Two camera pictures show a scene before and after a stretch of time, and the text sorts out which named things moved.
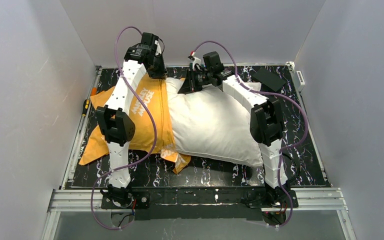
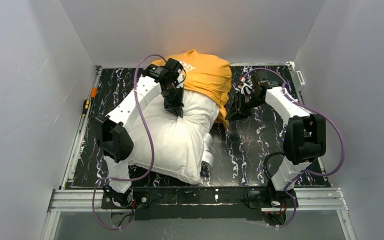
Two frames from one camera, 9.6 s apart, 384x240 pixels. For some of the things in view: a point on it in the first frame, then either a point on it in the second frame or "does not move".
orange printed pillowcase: (149, 109) -> (207, 75)
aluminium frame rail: (310, 200) does not move
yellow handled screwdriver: (86, 106) does not move
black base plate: (182, 204) does not move
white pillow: (211, 123) -> (179, 143)
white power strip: (300, 81) does not move
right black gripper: (192, 80) -> (245, 100)
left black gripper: (158, 68) -> (171, 91)
